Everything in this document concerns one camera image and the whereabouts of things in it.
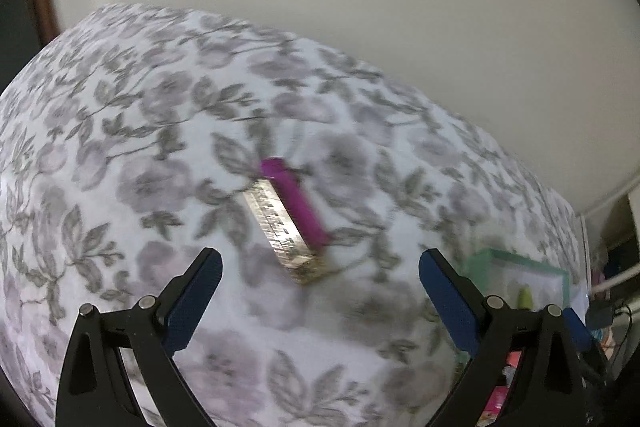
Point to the green foam wedge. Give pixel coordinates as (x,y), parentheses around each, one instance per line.
(524,297)

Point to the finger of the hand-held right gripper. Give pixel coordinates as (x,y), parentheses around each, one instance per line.
(579,329)

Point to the white shelf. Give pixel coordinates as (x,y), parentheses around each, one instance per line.
(615,217)

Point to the gold patterned lighter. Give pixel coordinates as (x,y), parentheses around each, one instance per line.
(280,232)

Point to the black plug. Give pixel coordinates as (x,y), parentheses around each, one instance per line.
(600,314)

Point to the grey floral blanket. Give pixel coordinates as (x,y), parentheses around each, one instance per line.
(150,157)

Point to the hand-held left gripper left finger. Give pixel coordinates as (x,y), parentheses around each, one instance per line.
(192,307)

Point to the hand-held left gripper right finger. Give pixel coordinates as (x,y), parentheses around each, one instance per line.
(450,302)

